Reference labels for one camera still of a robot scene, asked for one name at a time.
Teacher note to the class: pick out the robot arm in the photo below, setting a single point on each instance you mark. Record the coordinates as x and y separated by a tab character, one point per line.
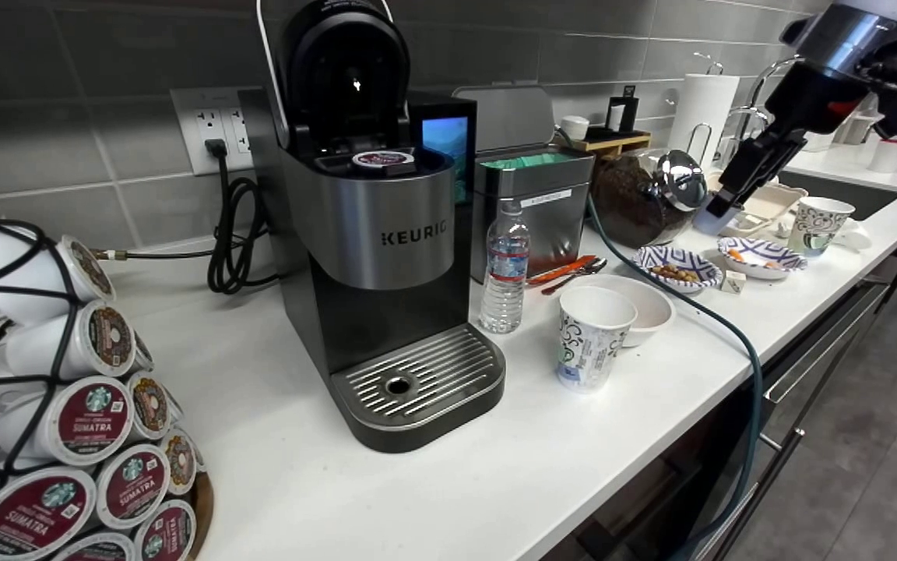
886	52

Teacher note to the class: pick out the steel box with green lid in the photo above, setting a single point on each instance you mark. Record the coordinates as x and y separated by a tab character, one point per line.
560	208

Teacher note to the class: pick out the white bowl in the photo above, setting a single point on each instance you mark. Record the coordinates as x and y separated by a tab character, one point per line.
653	311

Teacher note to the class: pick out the kitchen sink basin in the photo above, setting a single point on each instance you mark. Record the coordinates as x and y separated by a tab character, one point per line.
841	190

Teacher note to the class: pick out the dark glass bottle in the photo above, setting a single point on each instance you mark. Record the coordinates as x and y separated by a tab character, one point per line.
625	111

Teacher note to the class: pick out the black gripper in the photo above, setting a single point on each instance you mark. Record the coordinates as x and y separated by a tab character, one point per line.
802	111

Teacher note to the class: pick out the brown lid coffee pod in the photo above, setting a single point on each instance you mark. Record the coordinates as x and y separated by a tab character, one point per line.
81	270
183	461
150	405
107	338

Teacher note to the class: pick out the small white cup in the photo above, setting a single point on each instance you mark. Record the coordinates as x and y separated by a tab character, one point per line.
576	130

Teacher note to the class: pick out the grey metal container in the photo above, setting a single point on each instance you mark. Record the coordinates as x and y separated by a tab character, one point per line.
507	118

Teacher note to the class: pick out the shiny silver kettle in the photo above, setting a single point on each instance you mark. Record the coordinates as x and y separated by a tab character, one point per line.
684	180

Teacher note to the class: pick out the dark brown basket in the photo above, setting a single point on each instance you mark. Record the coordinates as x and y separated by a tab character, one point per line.
625	203

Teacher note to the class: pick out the blue patterned plate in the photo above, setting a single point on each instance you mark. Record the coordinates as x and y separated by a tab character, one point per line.
676	270
760	257

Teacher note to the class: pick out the patterned paper cup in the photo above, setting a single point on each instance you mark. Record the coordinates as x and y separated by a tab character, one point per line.
817	227
590	338

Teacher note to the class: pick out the cream shallow tray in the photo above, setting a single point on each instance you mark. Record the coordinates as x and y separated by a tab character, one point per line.
778	208

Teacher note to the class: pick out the red label coffee pod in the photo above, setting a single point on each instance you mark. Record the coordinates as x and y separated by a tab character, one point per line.
165	532
34	516
133	483
87	420
94	551

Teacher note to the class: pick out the white wall power outlet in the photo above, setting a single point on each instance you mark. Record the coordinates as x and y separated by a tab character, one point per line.
204	120

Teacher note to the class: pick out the purple lid coffee pod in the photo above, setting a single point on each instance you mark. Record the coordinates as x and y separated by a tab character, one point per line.
384	159

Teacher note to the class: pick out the wooden tray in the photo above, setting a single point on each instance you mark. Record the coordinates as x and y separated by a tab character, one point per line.
615	142

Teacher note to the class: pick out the clear plastic water bottle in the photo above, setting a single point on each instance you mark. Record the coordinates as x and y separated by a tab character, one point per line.
504	270

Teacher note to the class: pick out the silver black Keurig coffee machine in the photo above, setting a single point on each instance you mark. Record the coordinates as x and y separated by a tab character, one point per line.
375	229

